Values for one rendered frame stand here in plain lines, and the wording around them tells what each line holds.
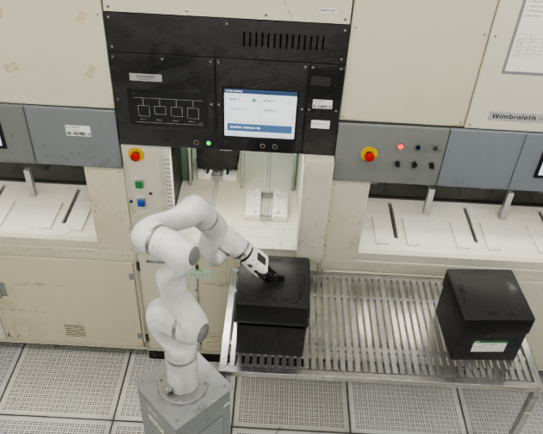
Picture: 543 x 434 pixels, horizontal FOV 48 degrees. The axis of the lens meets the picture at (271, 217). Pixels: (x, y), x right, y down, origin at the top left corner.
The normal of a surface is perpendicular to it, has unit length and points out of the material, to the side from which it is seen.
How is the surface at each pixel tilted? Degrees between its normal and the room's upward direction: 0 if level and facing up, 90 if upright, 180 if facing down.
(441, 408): 0
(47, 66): 90
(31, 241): 90
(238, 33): 90
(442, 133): 90
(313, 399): 0
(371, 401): 0
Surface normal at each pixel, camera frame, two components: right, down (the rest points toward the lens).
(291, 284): 0.05, -0.77
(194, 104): -0.04, 0.63
